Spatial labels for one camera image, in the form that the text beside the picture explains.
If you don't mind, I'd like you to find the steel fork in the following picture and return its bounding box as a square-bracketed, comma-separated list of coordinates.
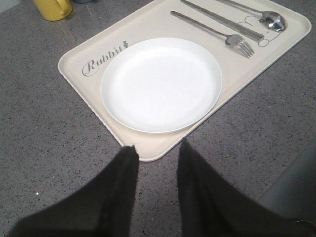
[170, 11, 255, 58]

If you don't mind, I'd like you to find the white round plate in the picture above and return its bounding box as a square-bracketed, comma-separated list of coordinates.
[101, 38, 222, 133]

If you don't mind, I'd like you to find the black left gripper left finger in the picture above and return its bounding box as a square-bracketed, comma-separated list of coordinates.
[9, 146, 139, 237]

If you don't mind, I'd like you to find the yellow mug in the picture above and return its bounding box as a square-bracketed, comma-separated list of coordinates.
[33, 0, 73, 21]

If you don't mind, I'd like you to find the cream rabbit tray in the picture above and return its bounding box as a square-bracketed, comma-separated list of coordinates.
[58, 0, 312, 161]

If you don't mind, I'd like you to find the steel spoon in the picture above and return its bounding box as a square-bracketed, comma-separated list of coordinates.
[220, 0, 287, 33]

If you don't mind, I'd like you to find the steel chopstick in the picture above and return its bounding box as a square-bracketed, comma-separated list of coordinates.
[180, 0, 263, 43]
[182, 0, 264, 41]

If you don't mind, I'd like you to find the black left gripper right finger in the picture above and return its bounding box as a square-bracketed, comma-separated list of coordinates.
[177, 140, 316, 237]

